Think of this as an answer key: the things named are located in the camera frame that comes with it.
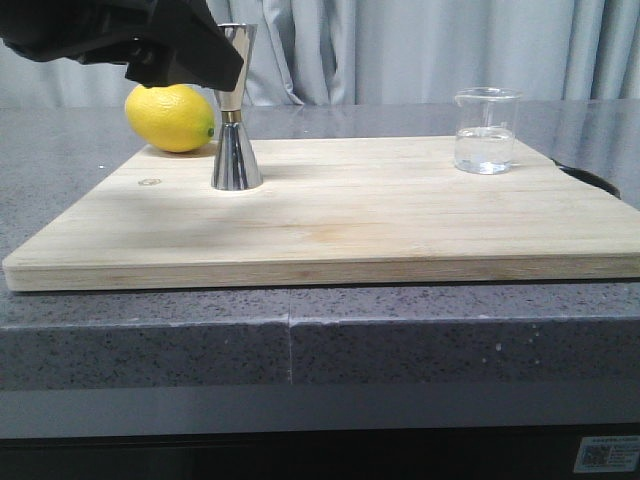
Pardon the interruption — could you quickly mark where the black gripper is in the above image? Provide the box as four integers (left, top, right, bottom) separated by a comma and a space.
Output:
1, 1, 244, 91

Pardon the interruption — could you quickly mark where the steel double jigger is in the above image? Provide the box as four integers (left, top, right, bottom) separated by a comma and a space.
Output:
211, 23, 263, 191

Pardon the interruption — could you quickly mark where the clear glass beaker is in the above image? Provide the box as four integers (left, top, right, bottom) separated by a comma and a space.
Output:
454, 87, 522, 175

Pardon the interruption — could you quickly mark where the yellow lemon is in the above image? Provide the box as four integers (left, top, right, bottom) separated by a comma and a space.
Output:
124, 85, 215, 153

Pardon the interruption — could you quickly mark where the grey curtain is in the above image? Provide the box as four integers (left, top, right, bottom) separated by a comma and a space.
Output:
1, 1, 639, 107

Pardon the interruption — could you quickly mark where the wooden cutting board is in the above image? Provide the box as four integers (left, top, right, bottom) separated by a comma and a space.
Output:
3, 136, 639, 291

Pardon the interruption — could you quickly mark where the white QR code label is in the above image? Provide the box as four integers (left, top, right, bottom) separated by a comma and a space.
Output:
573, 435, 639, 474

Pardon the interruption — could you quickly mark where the black cable on counter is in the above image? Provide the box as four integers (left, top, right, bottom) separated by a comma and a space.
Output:
549, 158, 621, 199

